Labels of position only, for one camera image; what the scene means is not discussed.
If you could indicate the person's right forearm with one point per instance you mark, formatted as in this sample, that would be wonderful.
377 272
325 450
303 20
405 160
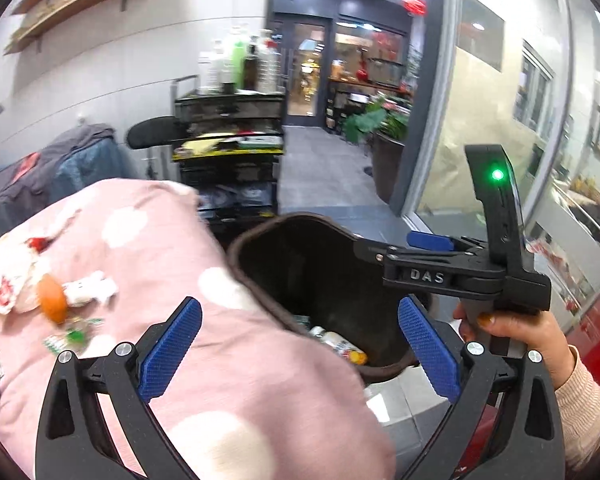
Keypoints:
585 410

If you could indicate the dark brown bottle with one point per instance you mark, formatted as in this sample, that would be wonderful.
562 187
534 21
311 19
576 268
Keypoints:
250 70

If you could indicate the glass door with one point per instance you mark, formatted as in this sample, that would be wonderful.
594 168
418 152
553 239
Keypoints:
305 75

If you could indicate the white pump bottle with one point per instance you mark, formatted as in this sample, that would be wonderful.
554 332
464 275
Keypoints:
225 60

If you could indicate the pink polka dot blanket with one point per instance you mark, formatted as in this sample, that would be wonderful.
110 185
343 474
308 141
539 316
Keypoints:
260 390

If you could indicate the white jar bottle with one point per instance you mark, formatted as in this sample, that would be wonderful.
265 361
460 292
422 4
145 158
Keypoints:
209 72

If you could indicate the dark grey door frame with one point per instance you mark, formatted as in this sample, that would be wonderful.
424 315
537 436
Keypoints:
430 110

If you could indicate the grey covered massage bed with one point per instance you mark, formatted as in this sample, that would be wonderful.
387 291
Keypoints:
80 160

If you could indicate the red hanging ornament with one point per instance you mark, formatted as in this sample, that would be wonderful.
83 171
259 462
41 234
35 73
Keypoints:
415 5

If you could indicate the dark brown trash bin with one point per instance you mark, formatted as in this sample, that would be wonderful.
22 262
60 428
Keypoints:
300 270

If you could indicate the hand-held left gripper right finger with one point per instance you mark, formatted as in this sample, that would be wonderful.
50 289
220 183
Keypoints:
427 350

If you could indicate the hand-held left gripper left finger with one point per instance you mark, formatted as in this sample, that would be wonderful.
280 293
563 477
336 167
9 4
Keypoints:
172 345

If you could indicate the red cloth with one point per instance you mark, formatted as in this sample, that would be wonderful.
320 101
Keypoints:
25 167

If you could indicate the red and white wrapper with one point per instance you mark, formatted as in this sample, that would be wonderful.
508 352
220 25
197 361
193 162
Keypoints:
0 280

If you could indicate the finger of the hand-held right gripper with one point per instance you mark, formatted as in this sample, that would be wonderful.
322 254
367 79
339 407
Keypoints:
430 240
375 250

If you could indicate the black chair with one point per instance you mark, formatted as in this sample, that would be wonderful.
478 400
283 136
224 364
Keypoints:
150 132

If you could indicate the white tissue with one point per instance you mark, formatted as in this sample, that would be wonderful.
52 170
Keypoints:
87 287

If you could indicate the person's right hand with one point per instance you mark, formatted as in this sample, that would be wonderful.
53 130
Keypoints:
545 340

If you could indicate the yellow paper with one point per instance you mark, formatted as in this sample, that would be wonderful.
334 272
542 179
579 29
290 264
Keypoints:
205 145

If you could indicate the orange and white plastic bottle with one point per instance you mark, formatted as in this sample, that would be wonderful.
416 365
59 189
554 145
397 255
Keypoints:
340 345

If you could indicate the black trolley cart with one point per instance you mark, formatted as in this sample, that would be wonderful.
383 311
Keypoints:
230 110

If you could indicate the dark plant pot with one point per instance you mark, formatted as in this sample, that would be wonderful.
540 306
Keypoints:
387 165

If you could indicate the orange round object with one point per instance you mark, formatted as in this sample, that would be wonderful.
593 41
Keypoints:
52 300

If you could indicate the clear pump bottle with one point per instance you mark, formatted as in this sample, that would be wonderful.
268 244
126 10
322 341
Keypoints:
268 67

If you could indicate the green leafy plant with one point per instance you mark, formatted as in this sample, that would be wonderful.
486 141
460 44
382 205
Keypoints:
375 117

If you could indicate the green bottle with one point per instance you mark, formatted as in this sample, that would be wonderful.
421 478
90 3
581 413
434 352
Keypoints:
238 65

